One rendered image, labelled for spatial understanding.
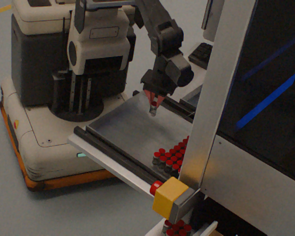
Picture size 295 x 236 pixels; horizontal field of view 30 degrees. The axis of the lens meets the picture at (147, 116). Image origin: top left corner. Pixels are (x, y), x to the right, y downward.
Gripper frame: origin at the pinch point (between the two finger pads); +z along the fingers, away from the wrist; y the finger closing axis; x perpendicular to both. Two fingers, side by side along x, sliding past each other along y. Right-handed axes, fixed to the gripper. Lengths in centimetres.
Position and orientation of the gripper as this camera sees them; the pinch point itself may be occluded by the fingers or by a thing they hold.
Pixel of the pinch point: (154, 103)
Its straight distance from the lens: 168.3
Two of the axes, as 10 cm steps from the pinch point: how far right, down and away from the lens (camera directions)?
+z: -1.7, 7.3, 6.6
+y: 9.0, 3.8, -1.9
